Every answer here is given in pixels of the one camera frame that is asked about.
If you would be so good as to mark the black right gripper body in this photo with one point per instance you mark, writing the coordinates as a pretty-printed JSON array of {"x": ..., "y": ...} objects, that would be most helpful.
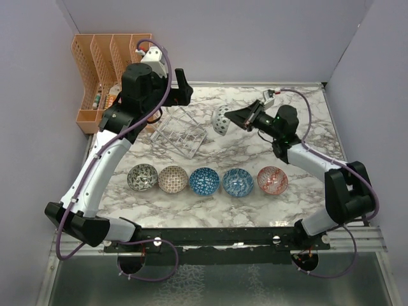
[{"x": 266, "y": 123}]

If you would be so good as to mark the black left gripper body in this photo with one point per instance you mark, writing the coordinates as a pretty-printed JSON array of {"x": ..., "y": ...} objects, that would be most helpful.
[{"x": 176, "y": 97}]

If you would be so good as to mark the white diamond patterned bowl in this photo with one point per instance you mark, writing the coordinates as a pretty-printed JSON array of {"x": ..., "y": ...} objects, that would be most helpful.
[{"x": 219, "y": 122}]

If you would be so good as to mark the red patterned bowl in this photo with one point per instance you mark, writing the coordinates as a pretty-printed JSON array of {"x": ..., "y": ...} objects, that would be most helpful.
[{"x": 272, "y": 180}]

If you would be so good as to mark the blue floral patterned bowl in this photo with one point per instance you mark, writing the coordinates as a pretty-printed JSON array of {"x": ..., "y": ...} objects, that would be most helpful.
[{"x": 237, "y": 182}]

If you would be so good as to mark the blue triangle patterned bowl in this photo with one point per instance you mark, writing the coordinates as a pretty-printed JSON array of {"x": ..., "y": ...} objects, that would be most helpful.
[{"x": 204, "y": 181}]

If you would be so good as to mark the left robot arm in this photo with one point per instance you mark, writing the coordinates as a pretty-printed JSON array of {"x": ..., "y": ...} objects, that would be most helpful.
[{"x": 143, "y": 93}]

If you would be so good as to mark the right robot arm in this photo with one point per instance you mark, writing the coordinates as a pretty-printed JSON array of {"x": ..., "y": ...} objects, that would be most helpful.
[{"x": 347, "y": 189}]

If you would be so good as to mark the brown checker patterned bowl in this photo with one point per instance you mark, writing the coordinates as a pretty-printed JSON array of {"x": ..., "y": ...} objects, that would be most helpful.
[{"x": 173, "y": 179}]

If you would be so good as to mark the orange plastic file organizer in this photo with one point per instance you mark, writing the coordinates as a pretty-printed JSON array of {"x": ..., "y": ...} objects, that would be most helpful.
[{"x": 101, "y": 60}]

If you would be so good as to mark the black leaf patterned bowl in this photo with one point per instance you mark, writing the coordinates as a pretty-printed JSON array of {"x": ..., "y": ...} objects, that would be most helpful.
[{"x": 142, "y": 177}]

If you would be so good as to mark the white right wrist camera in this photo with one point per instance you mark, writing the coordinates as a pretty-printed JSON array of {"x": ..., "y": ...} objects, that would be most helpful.
[{"x": 269, "y": 97}]

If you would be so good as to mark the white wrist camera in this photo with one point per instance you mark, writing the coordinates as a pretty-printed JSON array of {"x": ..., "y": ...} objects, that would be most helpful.
[
  {"x": 269, "y": 97},
  {"x": 155, "y": 59}
]

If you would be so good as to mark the white wire dish rack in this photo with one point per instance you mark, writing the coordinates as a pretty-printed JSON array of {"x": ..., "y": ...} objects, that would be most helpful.
[{"x": 178, "y": 132}]

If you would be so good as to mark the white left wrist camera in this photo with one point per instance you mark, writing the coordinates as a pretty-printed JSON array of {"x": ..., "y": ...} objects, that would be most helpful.
[{"x": 155, "y": 59}]

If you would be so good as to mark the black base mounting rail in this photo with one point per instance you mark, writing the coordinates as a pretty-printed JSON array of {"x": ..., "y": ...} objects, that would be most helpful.
[{"x": 218, "y": 246}]

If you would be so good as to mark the aluminium side rail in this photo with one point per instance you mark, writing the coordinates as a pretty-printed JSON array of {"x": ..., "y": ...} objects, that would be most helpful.
[{"x": 368, "y": 239}]

